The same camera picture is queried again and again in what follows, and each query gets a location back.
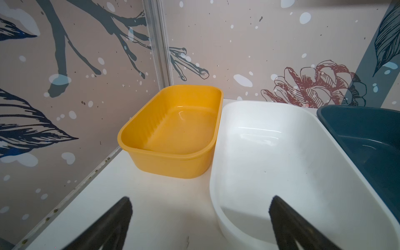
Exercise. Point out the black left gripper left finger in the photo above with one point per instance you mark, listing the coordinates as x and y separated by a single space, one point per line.
109 232

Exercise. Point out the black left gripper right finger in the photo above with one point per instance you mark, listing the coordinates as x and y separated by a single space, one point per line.
292 230

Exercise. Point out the white plastic bin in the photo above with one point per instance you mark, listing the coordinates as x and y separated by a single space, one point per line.
268 149

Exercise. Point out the yellow plastic bin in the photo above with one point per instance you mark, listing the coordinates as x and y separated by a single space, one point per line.
175 133

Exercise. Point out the dark teal plastic bin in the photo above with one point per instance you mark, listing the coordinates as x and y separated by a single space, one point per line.
371 139

